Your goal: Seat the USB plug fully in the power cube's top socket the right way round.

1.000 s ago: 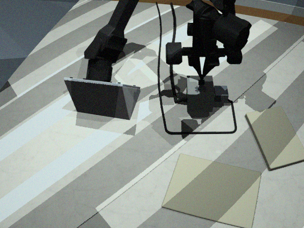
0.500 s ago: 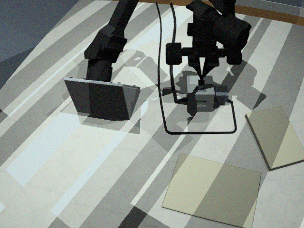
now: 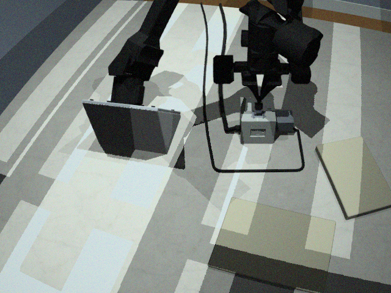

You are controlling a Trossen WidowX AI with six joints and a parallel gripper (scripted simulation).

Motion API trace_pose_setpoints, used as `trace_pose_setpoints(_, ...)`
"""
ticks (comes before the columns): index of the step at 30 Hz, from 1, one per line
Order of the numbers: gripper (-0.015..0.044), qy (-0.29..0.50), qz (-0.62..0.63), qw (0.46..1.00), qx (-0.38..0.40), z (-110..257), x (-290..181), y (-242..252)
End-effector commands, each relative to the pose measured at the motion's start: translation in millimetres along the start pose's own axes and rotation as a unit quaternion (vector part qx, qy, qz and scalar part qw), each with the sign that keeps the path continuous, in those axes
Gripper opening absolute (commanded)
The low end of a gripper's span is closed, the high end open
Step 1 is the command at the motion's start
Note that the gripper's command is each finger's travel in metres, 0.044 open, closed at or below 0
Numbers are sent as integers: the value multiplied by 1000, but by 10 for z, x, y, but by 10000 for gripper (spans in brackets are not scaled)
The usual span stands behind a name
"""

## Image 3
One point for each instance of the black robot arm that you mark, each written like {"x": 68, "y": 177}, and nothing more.
{"x": 291, "y": 38}

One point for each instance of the black cable with plug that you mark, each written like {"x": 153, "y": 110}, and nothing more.
{"x": 284, "y": 122}

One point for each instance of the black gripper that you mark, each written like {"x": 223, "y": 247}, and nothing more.
{"x": 259, "y": 61}

